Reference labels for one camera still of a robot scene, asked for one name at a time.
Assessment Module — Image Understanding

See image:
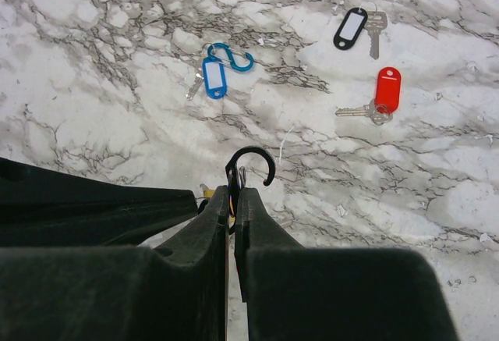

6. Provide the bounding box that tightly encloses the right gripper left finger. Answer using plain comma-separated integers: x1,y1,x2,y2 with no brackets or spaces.
1,186,229,340

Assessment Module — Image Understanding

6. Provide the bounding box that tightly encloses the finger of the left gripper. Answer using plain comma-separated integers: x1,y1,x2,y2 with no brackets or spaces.
1,158,197,246

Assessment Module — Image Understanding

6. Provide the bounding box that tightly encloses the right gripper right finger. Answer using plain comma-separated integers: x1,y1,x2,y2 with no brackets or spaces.
235,188,458,340

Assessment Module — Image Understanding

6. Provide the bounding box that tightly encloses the black carabiner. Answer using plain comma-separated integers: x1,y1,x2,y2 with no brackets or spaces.
225,146,276,235

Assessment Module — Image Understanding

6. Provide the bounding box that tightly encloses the blue tag key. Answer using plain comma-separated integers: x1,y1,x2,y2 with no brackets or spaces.
186,57,228,101

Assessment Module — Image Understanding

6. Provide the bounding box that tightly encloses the blue carabiner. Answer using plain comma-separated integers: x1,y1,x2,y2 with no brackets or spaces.
207,42,255,73

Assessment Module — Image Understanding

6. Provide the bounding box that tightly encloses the yellow tag key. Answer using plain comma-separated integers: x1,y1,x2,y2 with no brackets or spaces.
198,183,235,222

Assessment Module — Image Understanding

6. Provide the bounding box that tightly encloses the red tag key far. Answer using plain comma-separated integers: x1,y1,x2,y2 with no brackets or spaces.
335,66,402,126

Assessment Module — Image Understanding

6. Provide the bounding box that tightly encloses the black tag key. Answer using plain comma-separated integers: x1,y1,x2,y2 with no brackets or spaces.
333,7,388,60

